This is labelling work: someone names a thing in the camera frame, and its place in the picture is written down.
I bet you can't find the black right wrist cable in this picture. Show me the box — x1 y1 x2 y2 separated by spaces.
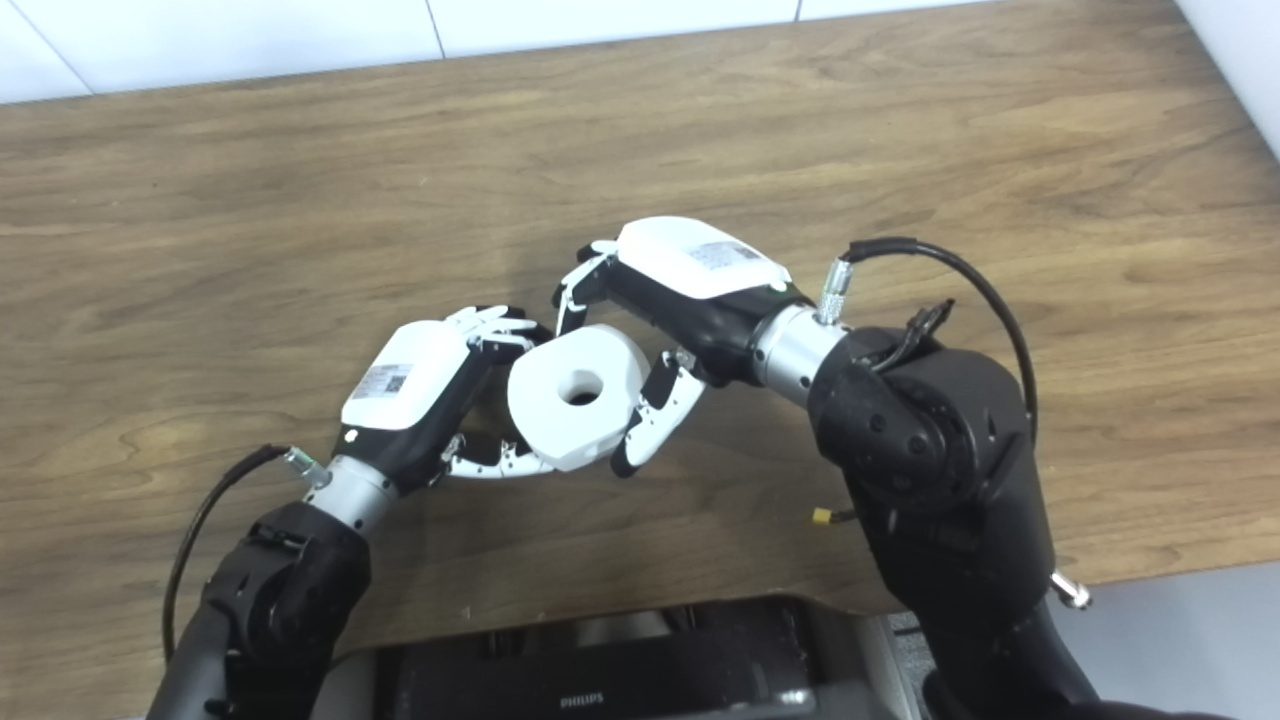
817 236 1040 443

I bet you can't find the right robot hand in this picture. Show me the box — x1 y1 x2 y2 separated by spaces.
553 216 818 480

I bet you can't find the black robot torso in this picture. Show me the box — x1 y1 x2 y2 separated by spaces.
310 594 926 720

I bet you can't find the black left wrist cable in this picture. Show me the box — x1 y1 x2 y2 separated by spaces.
163 443 333 667

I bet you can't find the round white piece with hole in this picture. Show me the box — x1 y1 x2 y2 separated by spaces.
506 324 649 474

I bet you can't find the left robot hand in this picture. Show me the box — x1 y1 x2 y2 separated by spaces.
340 305 563 497

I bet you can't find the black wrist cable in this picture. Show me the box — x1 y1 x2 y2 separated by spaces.
817 236 1040 443
163 443 333 667

